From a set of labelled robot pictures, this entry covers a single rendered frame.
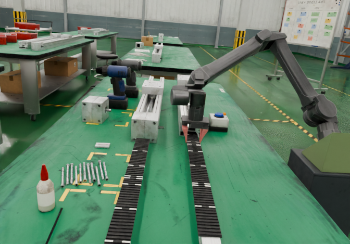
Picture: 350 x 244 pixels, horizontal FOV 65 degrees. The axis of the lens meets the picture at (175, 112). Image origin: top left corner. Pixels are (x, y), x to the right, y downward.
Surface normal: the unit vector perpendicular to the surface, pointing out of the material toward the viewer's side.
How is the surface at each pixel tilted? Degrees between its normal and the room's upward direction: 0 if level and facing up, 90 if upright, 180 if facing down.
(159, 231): 0
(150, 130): 90
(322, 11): 90
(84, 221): 0
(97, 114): 90
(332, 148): 90
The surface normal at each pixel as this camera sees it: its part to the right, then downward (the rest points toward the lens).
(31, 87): 0.04, 0.32
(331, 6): -0.93, 0.04
